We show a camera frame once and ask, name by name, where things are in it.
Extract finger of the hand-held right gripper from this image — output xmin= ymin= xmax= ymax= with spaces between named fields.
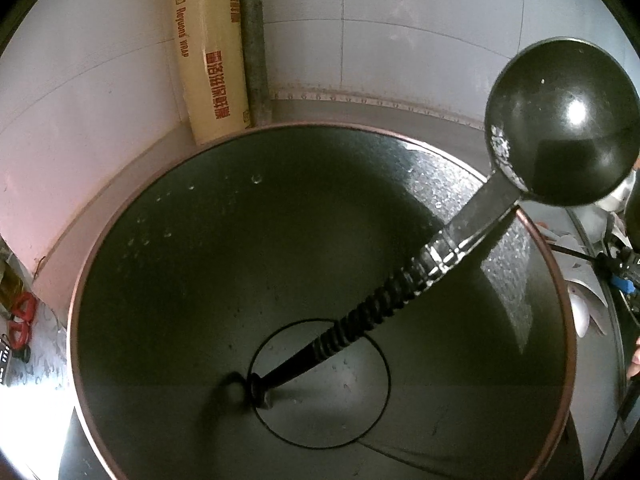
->
xmin=597 ymin=250 xmax=640 ymax=297

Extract white dotted rice paddle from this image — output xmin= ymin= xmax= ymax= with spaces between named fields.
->
xmin=537 ymin=222 xmax=608 ymax=286

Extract large black ladle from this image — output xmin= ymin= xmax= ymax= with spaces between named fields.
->
xmin=246 ymin=36 xmax=640 ymax=412

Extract red cylindrical holder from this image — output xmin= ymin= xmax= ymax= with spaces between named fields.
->
xmin=67 ymin=121 xmax=587 ymax=480

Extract grey pipe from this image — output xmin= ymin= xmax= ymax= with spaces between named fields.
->
xmin=239 ymin=0 xmax=271 ymax=129

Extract yellow cling wrap box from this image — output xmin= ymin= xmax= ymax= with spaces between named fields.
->
xmin=169 ymin=0 xmax=251 ymax=146

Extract silver foil sheet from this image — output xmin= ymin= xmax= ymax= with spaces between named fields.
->
xmin=0 ymin=305 xmax=72 ymax=391

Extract red scissors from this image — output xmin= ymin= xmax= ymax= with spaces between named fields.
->
xmin=7 ymin=292 xmax=39 ymax=355

